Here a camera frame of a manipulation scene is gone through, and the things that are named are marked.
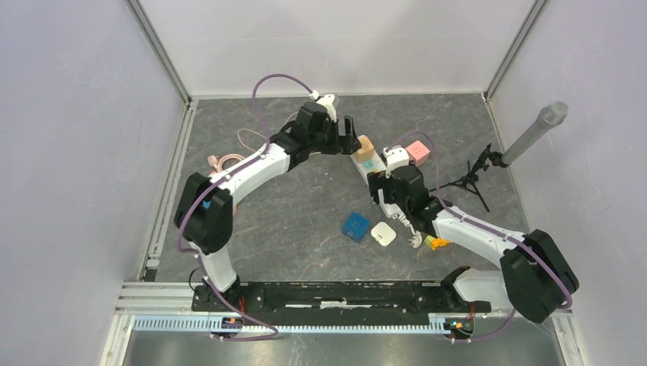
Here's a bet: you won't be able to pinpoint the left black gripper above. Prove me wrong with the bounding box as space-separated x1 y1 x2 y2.
308 116 361 156

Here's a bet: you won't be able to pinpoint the beige dragon cube plug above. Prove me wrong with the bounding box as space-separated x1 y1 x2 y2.
353 135 375 163

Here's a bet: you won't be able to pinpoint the white power strip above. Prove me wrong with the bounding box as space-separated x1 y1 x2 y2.
350 152 402 219

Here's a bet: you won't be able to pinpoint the pink cube plug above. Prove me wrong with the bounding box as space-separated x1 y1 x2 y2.
405 140 431 167

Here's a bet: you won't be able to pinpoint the white cube plug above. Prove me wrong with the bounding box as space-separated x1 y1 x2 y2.
370 221 397 247

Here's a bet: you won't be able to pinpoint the blue cube plug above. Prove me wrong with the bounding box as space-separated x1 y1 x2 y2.
340 212 370 243

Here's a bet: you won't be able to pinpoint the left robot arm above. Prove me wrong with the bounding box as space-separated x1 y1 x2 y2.
174 102 361 311

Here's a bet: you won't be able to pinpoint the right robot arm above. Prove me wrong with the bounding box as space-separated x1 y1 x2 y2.
366 165 579 323

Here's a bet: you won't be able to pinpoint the yellow orange toy bricks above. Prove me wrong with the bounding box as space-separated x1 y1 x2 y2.
424 236 451 250

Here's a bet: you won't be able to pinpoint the grey microphone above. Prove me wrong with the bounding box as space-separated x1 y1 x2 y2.
501 101 569 165

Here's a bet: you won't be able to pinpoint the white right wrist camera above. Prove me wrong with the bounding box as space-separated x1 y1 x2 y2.
382 146 410 178

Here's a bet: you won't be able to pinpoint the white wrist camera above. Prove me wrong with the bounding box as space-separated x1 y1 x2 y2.
309 90 340 122
382 146 410 178

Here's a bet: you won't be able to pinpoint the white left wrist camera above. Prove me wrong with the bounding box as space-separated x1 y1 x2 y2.
309 90 340 122

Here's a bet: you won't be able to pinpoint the white power strip plug cord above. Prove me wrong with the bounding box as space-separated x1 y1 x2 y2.
396 212 423 249

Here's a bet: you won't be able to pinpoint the thin pink cable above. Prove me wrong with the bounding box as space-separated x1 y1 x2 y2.
237 111 299 158

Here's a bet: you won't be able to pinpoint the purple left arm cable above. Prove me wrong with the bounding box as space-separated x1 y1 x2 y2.
175 73 320 343

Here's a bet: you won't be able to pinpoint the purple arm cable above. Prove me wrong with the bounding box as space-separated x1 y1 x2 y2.
175 73 320 343
386 131 575 345

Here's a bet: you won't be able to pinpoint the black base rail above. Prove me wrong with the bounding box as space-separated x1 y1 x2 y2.
191 281 491 328

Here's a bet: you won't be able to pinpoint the pink coiled usb cable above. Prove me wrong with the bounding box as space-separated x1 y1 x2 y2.
207 153 249 178

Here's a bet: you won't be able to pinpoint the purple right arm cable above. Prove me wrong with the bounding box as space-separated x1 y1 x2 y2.
386 131 575 345

